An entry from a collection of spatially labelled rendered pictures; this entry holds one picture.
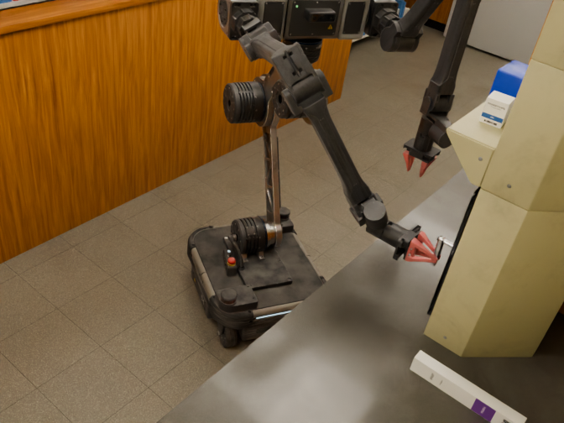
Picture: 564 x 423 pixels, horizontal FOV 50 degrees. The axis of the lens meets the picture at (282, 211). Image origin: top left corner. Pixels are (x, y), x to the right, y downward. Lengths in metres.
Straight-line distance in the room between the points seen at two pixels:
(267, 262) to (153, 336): 0.60
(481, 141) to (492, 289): 0.36
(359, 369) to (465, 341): 0.28
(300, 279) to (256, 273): 0.20
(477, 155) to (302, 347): 0.63
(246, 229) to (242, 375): 1.33
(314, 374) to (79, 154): 1.99
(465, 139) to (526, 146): 0.13
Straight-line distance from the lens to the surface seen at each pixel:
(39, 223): 3.24
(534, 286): 1.56
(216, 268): 2.77
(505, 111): 1.44
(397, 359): 1.60
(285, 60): 1.50
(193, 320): 2.88
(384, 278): 1.81
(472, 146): 1.38
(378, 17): 2.13
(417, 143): 1.95
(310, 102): 1.52
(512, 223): 1.41
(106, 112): 3.17
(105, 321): 2.88
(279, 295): 2.69
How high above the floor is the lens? 2.10
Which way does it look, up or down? 36 degrees down
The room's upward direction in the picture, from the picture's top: 9 degrees clockwise
